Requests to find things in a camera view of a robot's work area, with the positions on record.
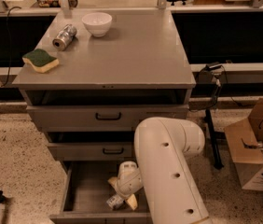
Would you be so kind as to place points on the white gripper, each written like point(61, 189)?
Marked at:
point(127, 186)

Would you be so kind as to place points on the clear plastic bottle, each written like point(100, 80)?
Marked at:
point(115, 202)

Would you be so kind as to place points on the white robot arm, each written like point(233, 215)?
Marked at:
point(161, 147)

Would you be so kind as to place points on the grey open bottom drawer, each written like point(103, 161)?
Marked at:
point(86, 193)

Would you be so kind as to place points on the grey middle drawer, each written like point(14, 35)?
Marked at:
point(89, 151)

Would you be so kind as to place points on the grey top drawer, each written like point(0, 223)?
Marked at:
point(81, 118)

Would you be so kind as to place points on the grey drawer cabinet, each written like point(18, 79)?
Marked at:
point(140, 61)

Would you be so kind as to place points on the brown cardboard box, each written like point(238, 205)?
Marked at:
point(245, 142)

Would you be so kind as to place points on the black stand with adapter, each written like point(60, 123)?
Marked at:
point(216, 70)

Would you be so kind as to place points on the green yellow sponge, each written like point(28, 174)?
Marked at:
point(40, 60)

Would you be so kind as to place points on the silver metal can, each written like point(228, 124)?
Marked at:
point(64, 37)

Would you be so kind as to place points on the white ceramic bowl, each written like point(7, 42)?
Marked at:
point(97, 23)

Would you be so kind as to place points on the black middle drawer handle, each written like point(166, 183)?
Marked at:
point(118, 151)

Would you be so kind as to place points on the black drawer handle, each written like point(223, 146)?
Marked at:
point(100, 116)
point(118, 151)

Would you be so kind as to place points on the black top drawer handle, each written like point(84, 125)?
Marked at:
point(100, 116)

